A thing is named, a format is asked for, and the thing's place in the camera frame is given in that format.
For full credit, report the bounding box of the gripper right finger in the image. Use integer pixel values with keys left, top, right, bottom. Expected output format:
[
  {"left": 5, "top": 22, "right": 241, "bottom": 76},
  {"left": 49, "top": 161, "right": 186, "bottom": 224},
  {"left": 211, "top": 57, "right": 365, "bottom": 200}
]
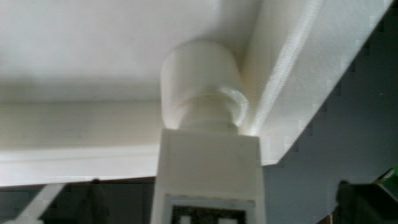
[{"left": 333, "top": 181, "right": 398, "bottom": 224}]

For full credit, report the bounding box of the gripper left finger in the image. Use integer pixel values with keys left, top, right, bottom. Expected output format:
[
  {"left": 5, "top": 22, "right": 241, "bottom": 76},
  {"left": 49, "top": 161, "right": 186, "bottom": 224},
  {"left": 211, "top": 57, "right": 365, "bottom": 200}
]
[{"left": 38, "top": 179, "right": 154, "bottom": 224}]

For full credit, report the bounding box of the white leg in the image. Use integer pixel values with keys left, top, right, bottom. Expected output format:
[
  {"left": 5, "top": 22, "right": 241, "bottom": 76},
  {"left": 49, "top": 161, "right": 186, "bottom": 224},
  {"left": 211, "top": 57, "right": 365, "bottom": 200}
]
[{"left": 150, "top": 94, "right": 264, "bottom": 224}]

